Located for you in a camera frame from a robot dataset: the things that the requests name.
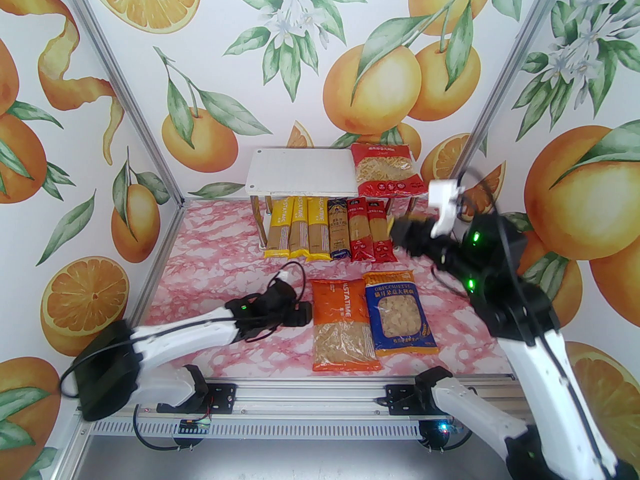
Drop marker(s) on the red spaghetti pack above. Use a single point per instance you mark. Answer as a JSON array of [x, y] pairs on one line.
[[382, 233], [360, 233]]

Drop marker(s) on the orange Pastatime pasta bag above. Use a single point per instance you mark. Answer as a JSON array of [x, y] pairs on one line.
[[345, 328]]

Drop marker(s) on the red fusilli pasta bag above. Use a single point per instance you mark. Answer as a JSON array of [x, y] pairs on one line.
[[385, 168]]

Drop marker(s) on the dark blue spaghetti pack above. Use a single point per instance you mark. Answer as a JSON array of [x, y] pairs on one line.
[[340, 228]]

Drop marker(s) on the blue orecchiette pasta bag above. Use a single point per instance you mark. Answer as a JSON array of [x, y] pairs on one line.
[[400, 318]]

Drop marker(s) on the yellow Pastatime spaghetti pack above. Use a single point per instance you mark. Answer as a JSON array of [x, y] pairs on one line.
[[318, 228], [279, 228], [301, 228]]

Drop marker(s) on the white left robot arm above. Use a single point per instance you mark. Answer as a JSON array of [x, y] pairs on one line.
[[185, 330]]

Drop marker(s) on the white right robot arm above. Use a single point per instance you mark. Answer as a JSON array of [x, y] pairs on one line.
[[545, 373]]

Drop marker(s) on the white two-tier chrome-leg shelf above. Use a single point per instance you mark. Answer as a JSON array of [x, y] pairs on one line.
[[300, 173]]

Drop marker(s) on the small circuit board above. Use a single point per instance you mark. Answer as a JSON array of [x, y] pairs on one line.
[[195, 427], [440, 428]]

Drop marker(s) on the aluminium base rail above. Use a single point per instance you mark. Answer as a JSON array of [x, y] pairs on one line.
[[300, 398]]

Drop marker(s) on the aluminium frame post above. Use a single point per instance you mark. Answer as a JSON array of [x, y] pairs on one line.
[[126, 88], [501, 88]]

